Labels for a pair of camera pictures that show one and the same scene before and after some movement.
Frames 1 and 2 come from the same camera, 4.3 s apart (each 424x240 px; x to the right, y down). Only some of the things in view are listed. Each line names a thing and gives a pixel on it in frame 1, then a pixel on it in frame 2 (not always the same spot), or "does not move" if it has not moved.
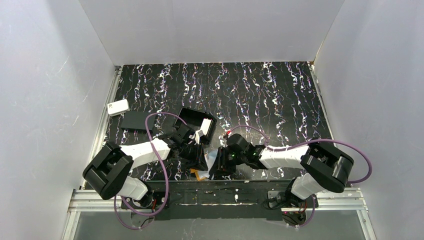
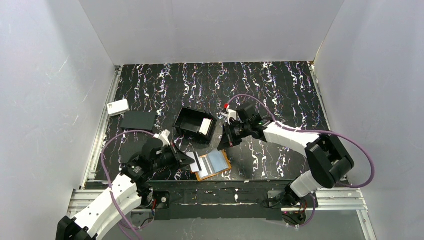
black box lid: [135, 121] does not move
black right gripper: [224, 162] → [230, 133]
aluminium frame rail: [84, 199] does not move
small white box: [118, 107] does not move
